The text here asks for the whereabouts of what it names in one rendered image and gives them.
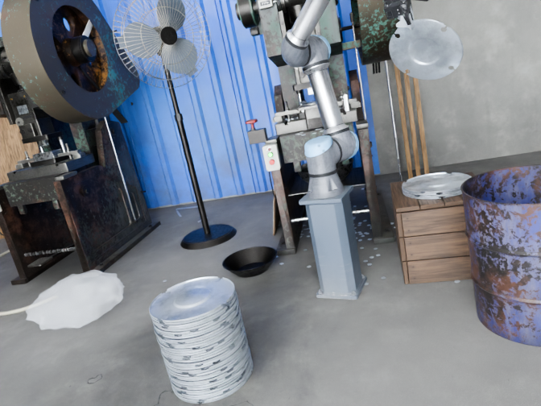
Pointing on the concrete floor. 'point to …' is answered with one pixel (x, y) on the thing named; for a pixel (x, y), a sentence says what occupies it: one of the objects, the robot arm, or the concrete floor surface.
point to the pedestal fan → (178, 63)
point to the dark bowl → (249, 261)
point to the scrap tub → (506, 250)
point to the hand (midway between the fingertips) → (413, 25)
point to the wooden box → (431, 237)
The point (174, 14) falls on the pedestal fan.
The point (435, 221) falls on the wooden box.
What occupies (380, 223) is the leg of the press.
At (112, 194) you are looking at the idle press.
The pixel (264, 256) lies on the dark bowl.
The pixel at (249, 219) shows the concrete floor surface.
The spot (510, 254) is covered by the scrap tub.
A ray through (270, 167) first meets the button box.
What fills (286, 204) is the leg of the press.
